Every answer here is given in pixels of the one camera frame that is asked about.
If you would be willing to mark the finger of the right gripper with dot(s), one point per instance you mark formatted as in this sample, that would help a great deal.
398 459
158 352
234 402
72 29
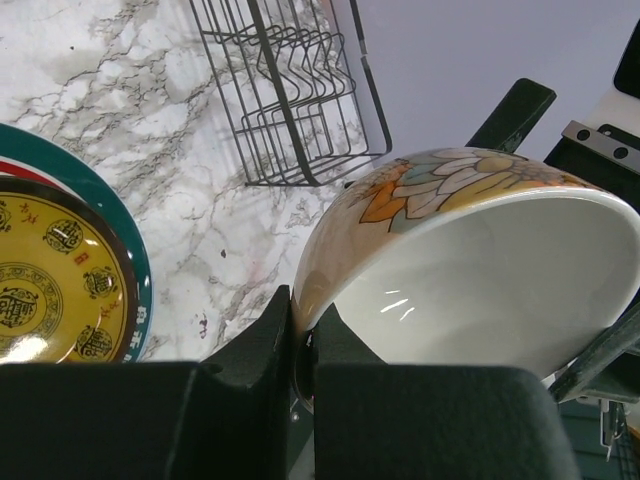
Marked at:
608 368

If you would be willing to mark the small yellow patterned plate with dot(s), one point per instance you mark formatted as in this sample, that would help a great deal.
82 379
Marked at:
69 292

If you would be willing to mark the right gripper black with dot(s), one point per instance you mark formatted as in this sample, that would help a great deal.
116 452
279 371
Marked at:
603 150

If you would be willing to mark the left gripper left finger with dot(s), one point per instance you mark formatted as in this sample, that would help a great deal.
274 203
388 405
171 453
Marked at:
222 418

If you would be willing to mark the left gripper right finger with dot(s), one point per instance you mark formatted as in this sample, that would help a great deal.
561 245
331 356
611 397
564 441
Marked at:
378 421

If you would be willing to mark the black wire dish rack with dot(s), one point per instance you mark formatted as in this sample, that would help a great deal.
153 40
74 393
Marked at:
299 95

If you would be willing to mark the white floral bowl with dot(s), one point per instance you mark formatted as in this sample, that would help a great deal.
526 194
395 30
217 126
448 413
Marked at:
468 256

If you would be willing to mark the large teal rimmed plate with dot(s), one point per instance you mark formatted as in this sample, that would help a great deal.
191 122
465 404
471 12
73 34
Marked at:
52 162

